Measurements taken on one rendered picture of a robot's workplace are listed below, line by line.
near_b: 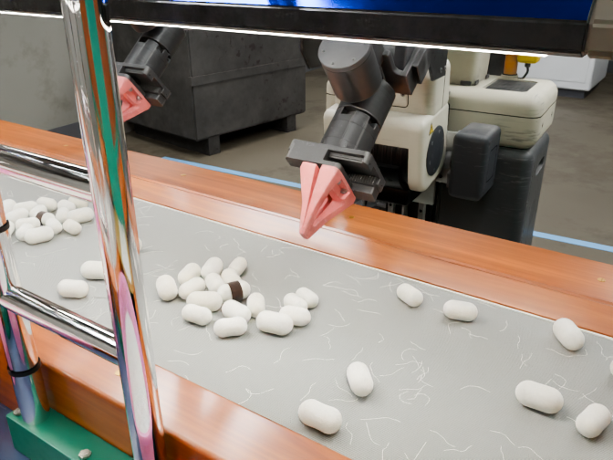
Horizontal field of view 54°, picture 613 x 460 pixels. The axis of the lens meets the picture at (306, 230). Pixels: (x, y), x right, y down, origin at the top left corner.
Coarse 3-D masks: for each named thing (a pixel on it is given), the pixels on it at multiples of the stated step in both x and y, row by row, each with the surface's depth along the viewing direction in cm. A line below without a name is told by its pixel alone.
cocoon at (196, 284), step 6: (186, 282) 66; (192, 282) 66; (198, 282) 66; (204, 282) 67; (180, 288) 65; (186, 288) 65; (192, 288) 66; (198, 288) 66; (204, 288) 67; (180, 294) 65; (186, 294) 65
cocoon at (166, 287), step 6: (162, 276) 67; (168, 276) 67; (156, 282) 67; (162, 282) 66; (168, 282) 66; (174, 282) 67; (162, 288) 65; (168, 288) 65; (174, 288) 65; (162, 294) 65; (168, 294) 65; (174, 294) 65; (168, 300) 66
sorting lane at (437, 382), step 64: (64, 256) 76; (192, 256) 76; (256, 256) 76; (320, 256) 76; (320, 320) 62; (384, 320) 62; (448, 320) 62; (512, 320) 62; (256, 384) 53; (320, 384) 53; (384, 384) 53; (448, 384) 53; (512, 384) 53; (576, 384) 53; (384, 448) 46; (448, 448) 46; (512, 448) 46; (576, 448) 46
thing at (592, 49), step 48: (0, 0) 55; (48, 0) 51; (144, 0) 45; (192, 0) 42; (240, 0) 40; (288, 0) 38; (336, 0) 36; (384, 0) 35; (432, 0) 33; (480, 0) 32; (528, 0) 31; (576, 0) 30; (480, 48) 33; (528, 48) 31; (576, 48) 30
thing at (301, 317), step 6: (288, 306) 62; (282, 312) 61; (288, 312) 61; (294, 312) 61; (300, 312) 61; (306, 312) 61; (294, 318) 61; (300, 318) 60; (306, 318) 61; (294, 324) 61; (300, 324) 61
